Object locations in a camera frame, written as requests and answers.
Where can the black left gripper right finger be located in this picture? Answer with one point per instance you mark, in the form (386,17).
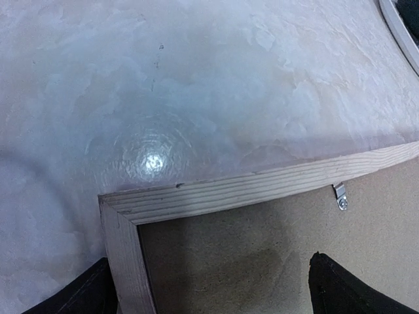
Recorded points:
(333,289)

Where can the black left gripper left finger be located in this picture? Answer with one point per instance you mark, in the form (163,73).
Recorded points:
(91,292)

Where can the striped ceramic plate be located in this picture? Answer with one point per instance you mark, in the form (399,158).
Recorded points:
(402,35)

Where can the dark green cup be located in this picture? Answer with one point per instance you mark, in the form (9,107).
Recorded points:
(408,10)

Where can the pink wooden picture frame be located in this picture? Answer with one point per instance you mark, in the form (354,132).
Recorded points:
(122,212)

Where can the brown backing board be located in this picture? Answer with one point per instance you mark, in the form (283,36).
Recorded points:
(255,259)

